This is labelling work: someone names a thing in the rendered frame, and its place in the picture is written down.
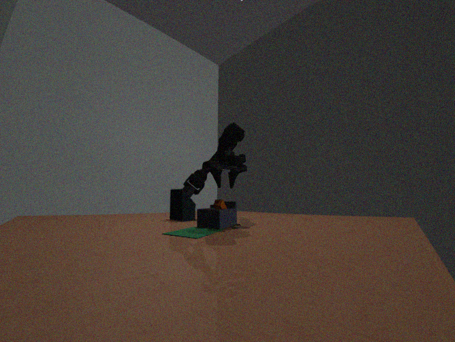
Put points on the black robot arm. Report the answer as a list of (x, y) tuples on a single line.
[(230, 137)]

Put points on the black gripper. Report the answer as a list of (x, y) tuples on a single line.
[(216, 168)]

